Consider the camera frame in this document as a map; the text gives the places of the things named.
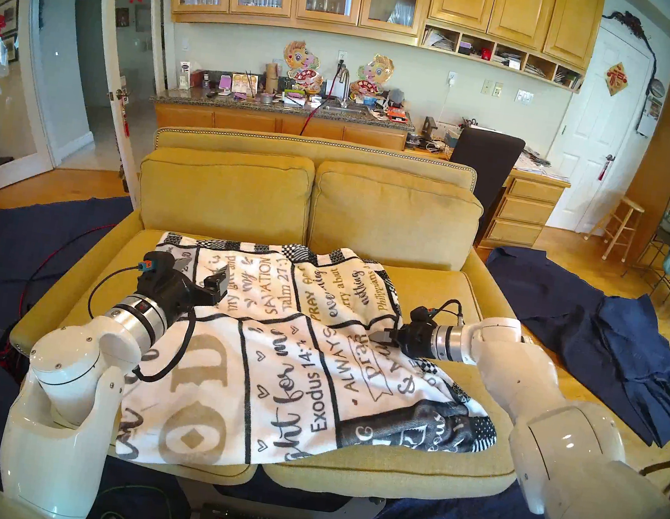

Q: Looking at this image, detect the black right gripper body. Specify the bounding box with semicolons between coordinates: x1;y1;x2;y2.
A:
398;304;442;363

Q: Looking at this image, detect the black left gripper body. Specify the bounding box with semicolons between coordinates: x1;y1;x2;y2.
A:
131;247;210;326

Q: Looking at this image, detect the white black scripture blanket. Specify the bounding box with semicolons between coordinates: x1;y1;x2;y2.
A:
112;218;521;512

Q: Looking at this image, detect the crumpled dark blue blanket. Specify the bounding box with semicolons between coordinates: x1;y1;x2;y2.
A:
464;242;670;450

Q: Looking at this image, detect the yellow sofa back cushion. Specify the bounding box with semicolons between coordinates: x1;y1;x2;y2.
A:
304;157;488;278
132;135;319;252

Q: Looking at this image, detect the yellow sofa seat cushion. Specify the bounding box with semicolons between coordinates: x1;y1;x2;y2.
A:
10;213;289;490
257;248;543;519

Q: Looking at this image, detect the wooden desk with drawers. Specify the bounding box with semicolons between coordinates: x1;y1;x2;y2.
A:
393;137;574;259

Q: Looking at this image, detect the yellow two-seat sofa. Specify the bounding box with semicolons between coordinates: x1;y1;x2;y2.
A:
0;99;563;519

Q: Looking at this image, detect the granite kitchen counter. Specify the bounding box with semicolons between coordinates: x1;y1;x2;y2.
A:
145;75;418;163

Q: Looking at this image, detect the black office chair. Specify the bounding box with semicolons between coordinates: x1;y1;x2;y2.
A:
439;126;527;250

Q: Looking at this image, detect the chrome kitchen faucet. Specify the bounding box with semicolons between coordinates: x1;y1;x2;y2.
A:
334;66;354;108

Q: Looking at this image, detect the wooden stool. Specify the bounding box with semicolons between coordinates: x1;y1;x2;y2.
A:
583;192;647;265

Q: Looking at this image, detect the white glass panel door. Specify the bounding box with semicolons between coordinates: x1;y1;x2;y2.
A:
69;0;177;213
0;0;78;203

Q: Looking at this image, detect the white panelled door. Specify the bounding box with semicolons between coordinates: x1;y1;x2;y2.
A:
539;13;658;240

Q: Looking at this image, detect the red diamond door decoration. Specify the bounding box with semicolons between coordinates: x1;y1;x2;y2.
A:
603;61;632;99

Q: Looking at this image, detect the dark garland over door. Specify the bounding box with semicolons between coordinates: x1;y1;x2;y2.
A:
596;8;664;78

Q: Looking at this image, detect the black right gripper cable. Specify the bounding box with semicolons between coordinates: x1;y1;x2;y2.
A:
425;296;468;330

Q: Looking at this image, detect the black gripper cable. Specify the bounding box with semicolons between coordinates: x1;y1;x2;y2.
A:
76;258;204;389
425;296;468;330

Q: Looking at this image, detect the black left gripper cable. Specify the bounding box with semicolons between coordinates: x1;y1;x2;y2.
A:
76;258;204;389

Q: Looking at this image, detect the red floor cable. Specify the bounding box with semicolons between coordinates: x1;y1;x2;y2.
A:
17;212;121;329

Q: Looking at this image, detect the green cable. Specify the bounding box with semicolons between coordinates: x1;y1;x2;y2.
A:
88;478;179;519

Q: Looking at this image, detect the red counter cable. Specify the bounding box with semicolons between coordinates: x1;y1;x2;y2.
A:
299;60;345;141

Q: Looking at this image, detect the small picture frame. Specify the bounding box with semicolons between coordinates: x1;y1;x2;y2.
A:
230;71;260;97

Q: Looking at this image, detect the cartoon child wall decoration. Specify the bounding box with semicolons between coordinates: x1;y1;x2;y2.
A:
279;38;329;95
348;51;397;104

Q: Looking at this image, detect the wall calendar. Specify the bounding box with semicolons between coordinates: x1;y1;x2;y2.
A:
635;76;667;140

